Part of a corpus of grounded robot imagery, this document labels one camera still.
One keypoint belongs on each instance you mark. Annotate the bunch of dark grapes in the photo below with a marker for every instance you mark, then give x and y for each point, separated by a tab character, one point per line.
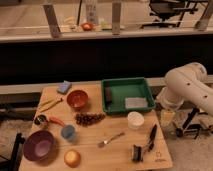
85	119

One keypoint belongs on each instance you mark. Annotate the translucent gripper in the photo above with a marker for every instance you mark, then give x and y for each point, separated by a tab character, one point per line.
166	117

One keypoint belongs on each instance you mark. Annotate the black handled utensil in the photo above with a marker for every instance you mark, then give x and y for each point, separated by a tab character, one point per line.
149	146

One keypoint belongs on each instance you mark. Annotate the purple bowl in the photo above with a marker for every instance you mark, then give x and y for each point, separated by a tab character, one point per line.
38	145

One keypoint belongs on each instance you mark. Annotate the red bowl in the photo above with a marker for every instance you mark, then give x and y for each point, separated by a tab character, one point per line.
77	99

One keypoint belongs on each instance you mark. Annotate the blue sponge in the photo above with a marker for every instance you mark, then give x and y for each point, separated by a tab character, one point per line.
64	87

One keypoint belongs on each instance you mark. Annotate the orange round fruit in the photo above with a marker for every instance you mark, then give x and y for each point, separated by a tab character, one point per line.
72	158

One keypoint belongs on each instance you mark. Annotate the black office chair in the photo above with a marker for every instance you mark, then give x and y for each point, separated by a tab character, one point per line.
170	13

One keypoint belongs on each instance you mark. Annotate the green plastic tray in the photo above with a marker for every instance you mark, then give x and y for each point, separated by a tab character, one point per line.
123	88

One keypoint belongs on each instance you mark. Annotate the red object on shelf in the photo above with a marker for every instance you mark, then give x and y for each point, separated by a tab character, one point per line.
87	26

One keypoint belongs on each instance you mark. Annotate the grey sponge in tray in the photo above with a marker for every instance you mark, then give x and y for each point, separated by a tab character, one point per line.
135	102

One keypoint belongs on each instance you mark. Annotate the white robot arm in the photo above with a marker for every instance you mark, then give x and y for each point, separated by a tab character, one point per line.
186	83

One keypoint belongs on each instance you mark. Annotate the white cup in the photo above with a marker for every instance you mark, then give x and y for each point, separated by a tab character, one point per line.
135	120

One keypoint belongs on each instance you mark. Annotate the black chair at left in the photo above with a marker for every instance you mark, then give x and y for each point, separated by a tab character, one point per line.
9	164

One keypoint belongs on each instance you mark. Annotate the orange carrot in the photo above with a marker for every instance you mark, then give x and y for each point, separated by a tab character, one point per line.
57	121

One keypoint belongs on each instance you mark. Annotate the dark brown block in tray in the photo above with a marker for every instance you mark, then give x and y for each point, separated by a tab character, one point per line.
108	95

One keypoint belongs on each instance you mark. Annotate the blue cup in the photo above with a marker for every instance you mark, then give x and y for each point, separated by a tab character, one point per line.
68	132

